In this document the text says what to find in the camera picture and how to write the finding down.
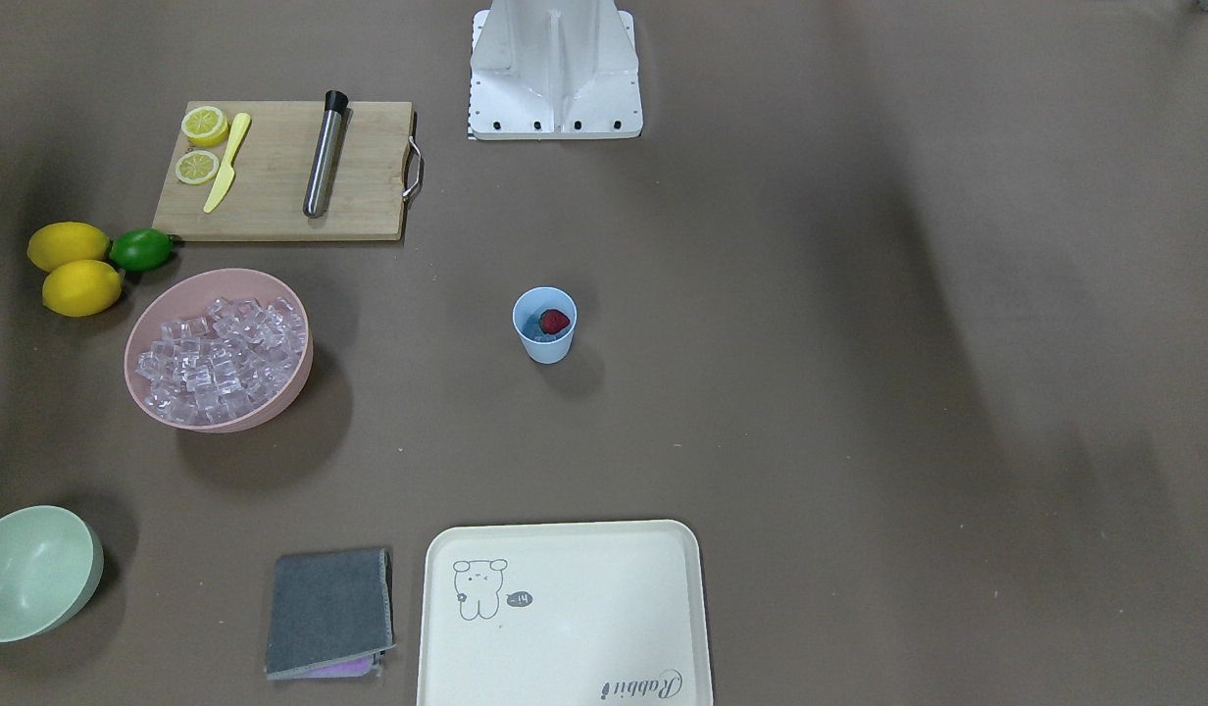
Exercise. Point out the red strawberry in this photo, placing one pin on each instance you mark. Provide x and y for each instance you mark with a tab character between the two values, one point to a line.
552	322

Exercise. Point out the clear ice cube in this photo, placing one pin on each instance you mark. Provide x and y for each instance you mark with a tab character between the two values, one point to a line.
532	329

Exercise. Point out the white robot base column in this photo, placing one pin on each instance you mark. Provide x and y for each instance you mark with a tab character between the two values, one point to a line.
554	70

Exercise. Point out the light blue cup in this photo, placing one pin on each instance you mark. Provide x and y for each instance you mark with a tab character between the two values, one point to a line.
532	303

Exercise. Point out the pink bowl of ice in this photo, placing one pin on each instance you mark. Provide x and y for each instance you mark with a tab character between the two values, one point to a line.
223	351

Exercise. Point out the cream rabbit tray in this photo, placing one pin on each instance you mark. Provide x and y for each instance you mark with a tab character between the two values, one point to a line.
600	613

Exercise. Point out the grey folded cloth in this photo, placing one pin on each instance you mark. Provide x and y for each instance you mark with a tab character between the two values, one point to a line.
331	615

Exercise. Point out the wooden cutting board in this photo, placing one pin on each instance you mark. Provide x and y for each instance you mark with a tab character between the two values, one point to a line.
371	185

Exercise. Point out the yellow plastic knife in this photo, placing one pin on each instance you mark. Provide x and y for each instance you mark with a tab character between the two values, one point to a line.
226	174

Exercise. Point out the lemon half slice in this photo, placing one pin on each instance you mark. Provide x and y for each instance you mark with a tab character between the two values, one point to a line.
205	126

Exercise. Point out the green lime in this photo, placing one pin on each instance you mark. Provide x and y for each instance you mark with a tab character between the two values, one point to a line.
140	250

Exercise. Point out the yellow lemon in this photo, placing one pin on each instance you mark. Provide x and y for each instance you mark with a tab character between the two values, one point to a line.
58	244
81	288

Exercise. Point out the mint green bowl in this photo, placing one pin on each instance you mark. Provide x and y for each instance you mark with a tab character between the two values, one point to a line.
50	564

